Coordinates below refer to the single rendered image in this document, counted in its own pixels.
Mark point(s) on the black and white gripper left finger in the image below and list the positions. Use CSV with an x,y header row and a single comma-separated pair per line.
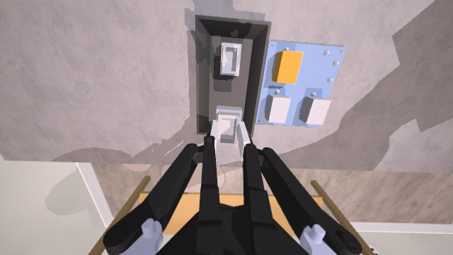
x,y
140,231

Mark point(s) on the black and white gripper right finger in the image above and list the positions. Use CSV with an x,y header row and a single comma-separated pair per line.
x,y
318,232

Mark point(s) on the grey rectangular block with pocket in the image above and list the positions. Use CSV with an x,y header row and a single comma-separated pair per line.
x,y
229,118
230,59

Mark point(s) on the orange-yellow block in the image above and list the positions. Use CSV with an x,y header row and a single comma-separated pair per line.
x,y
286,67

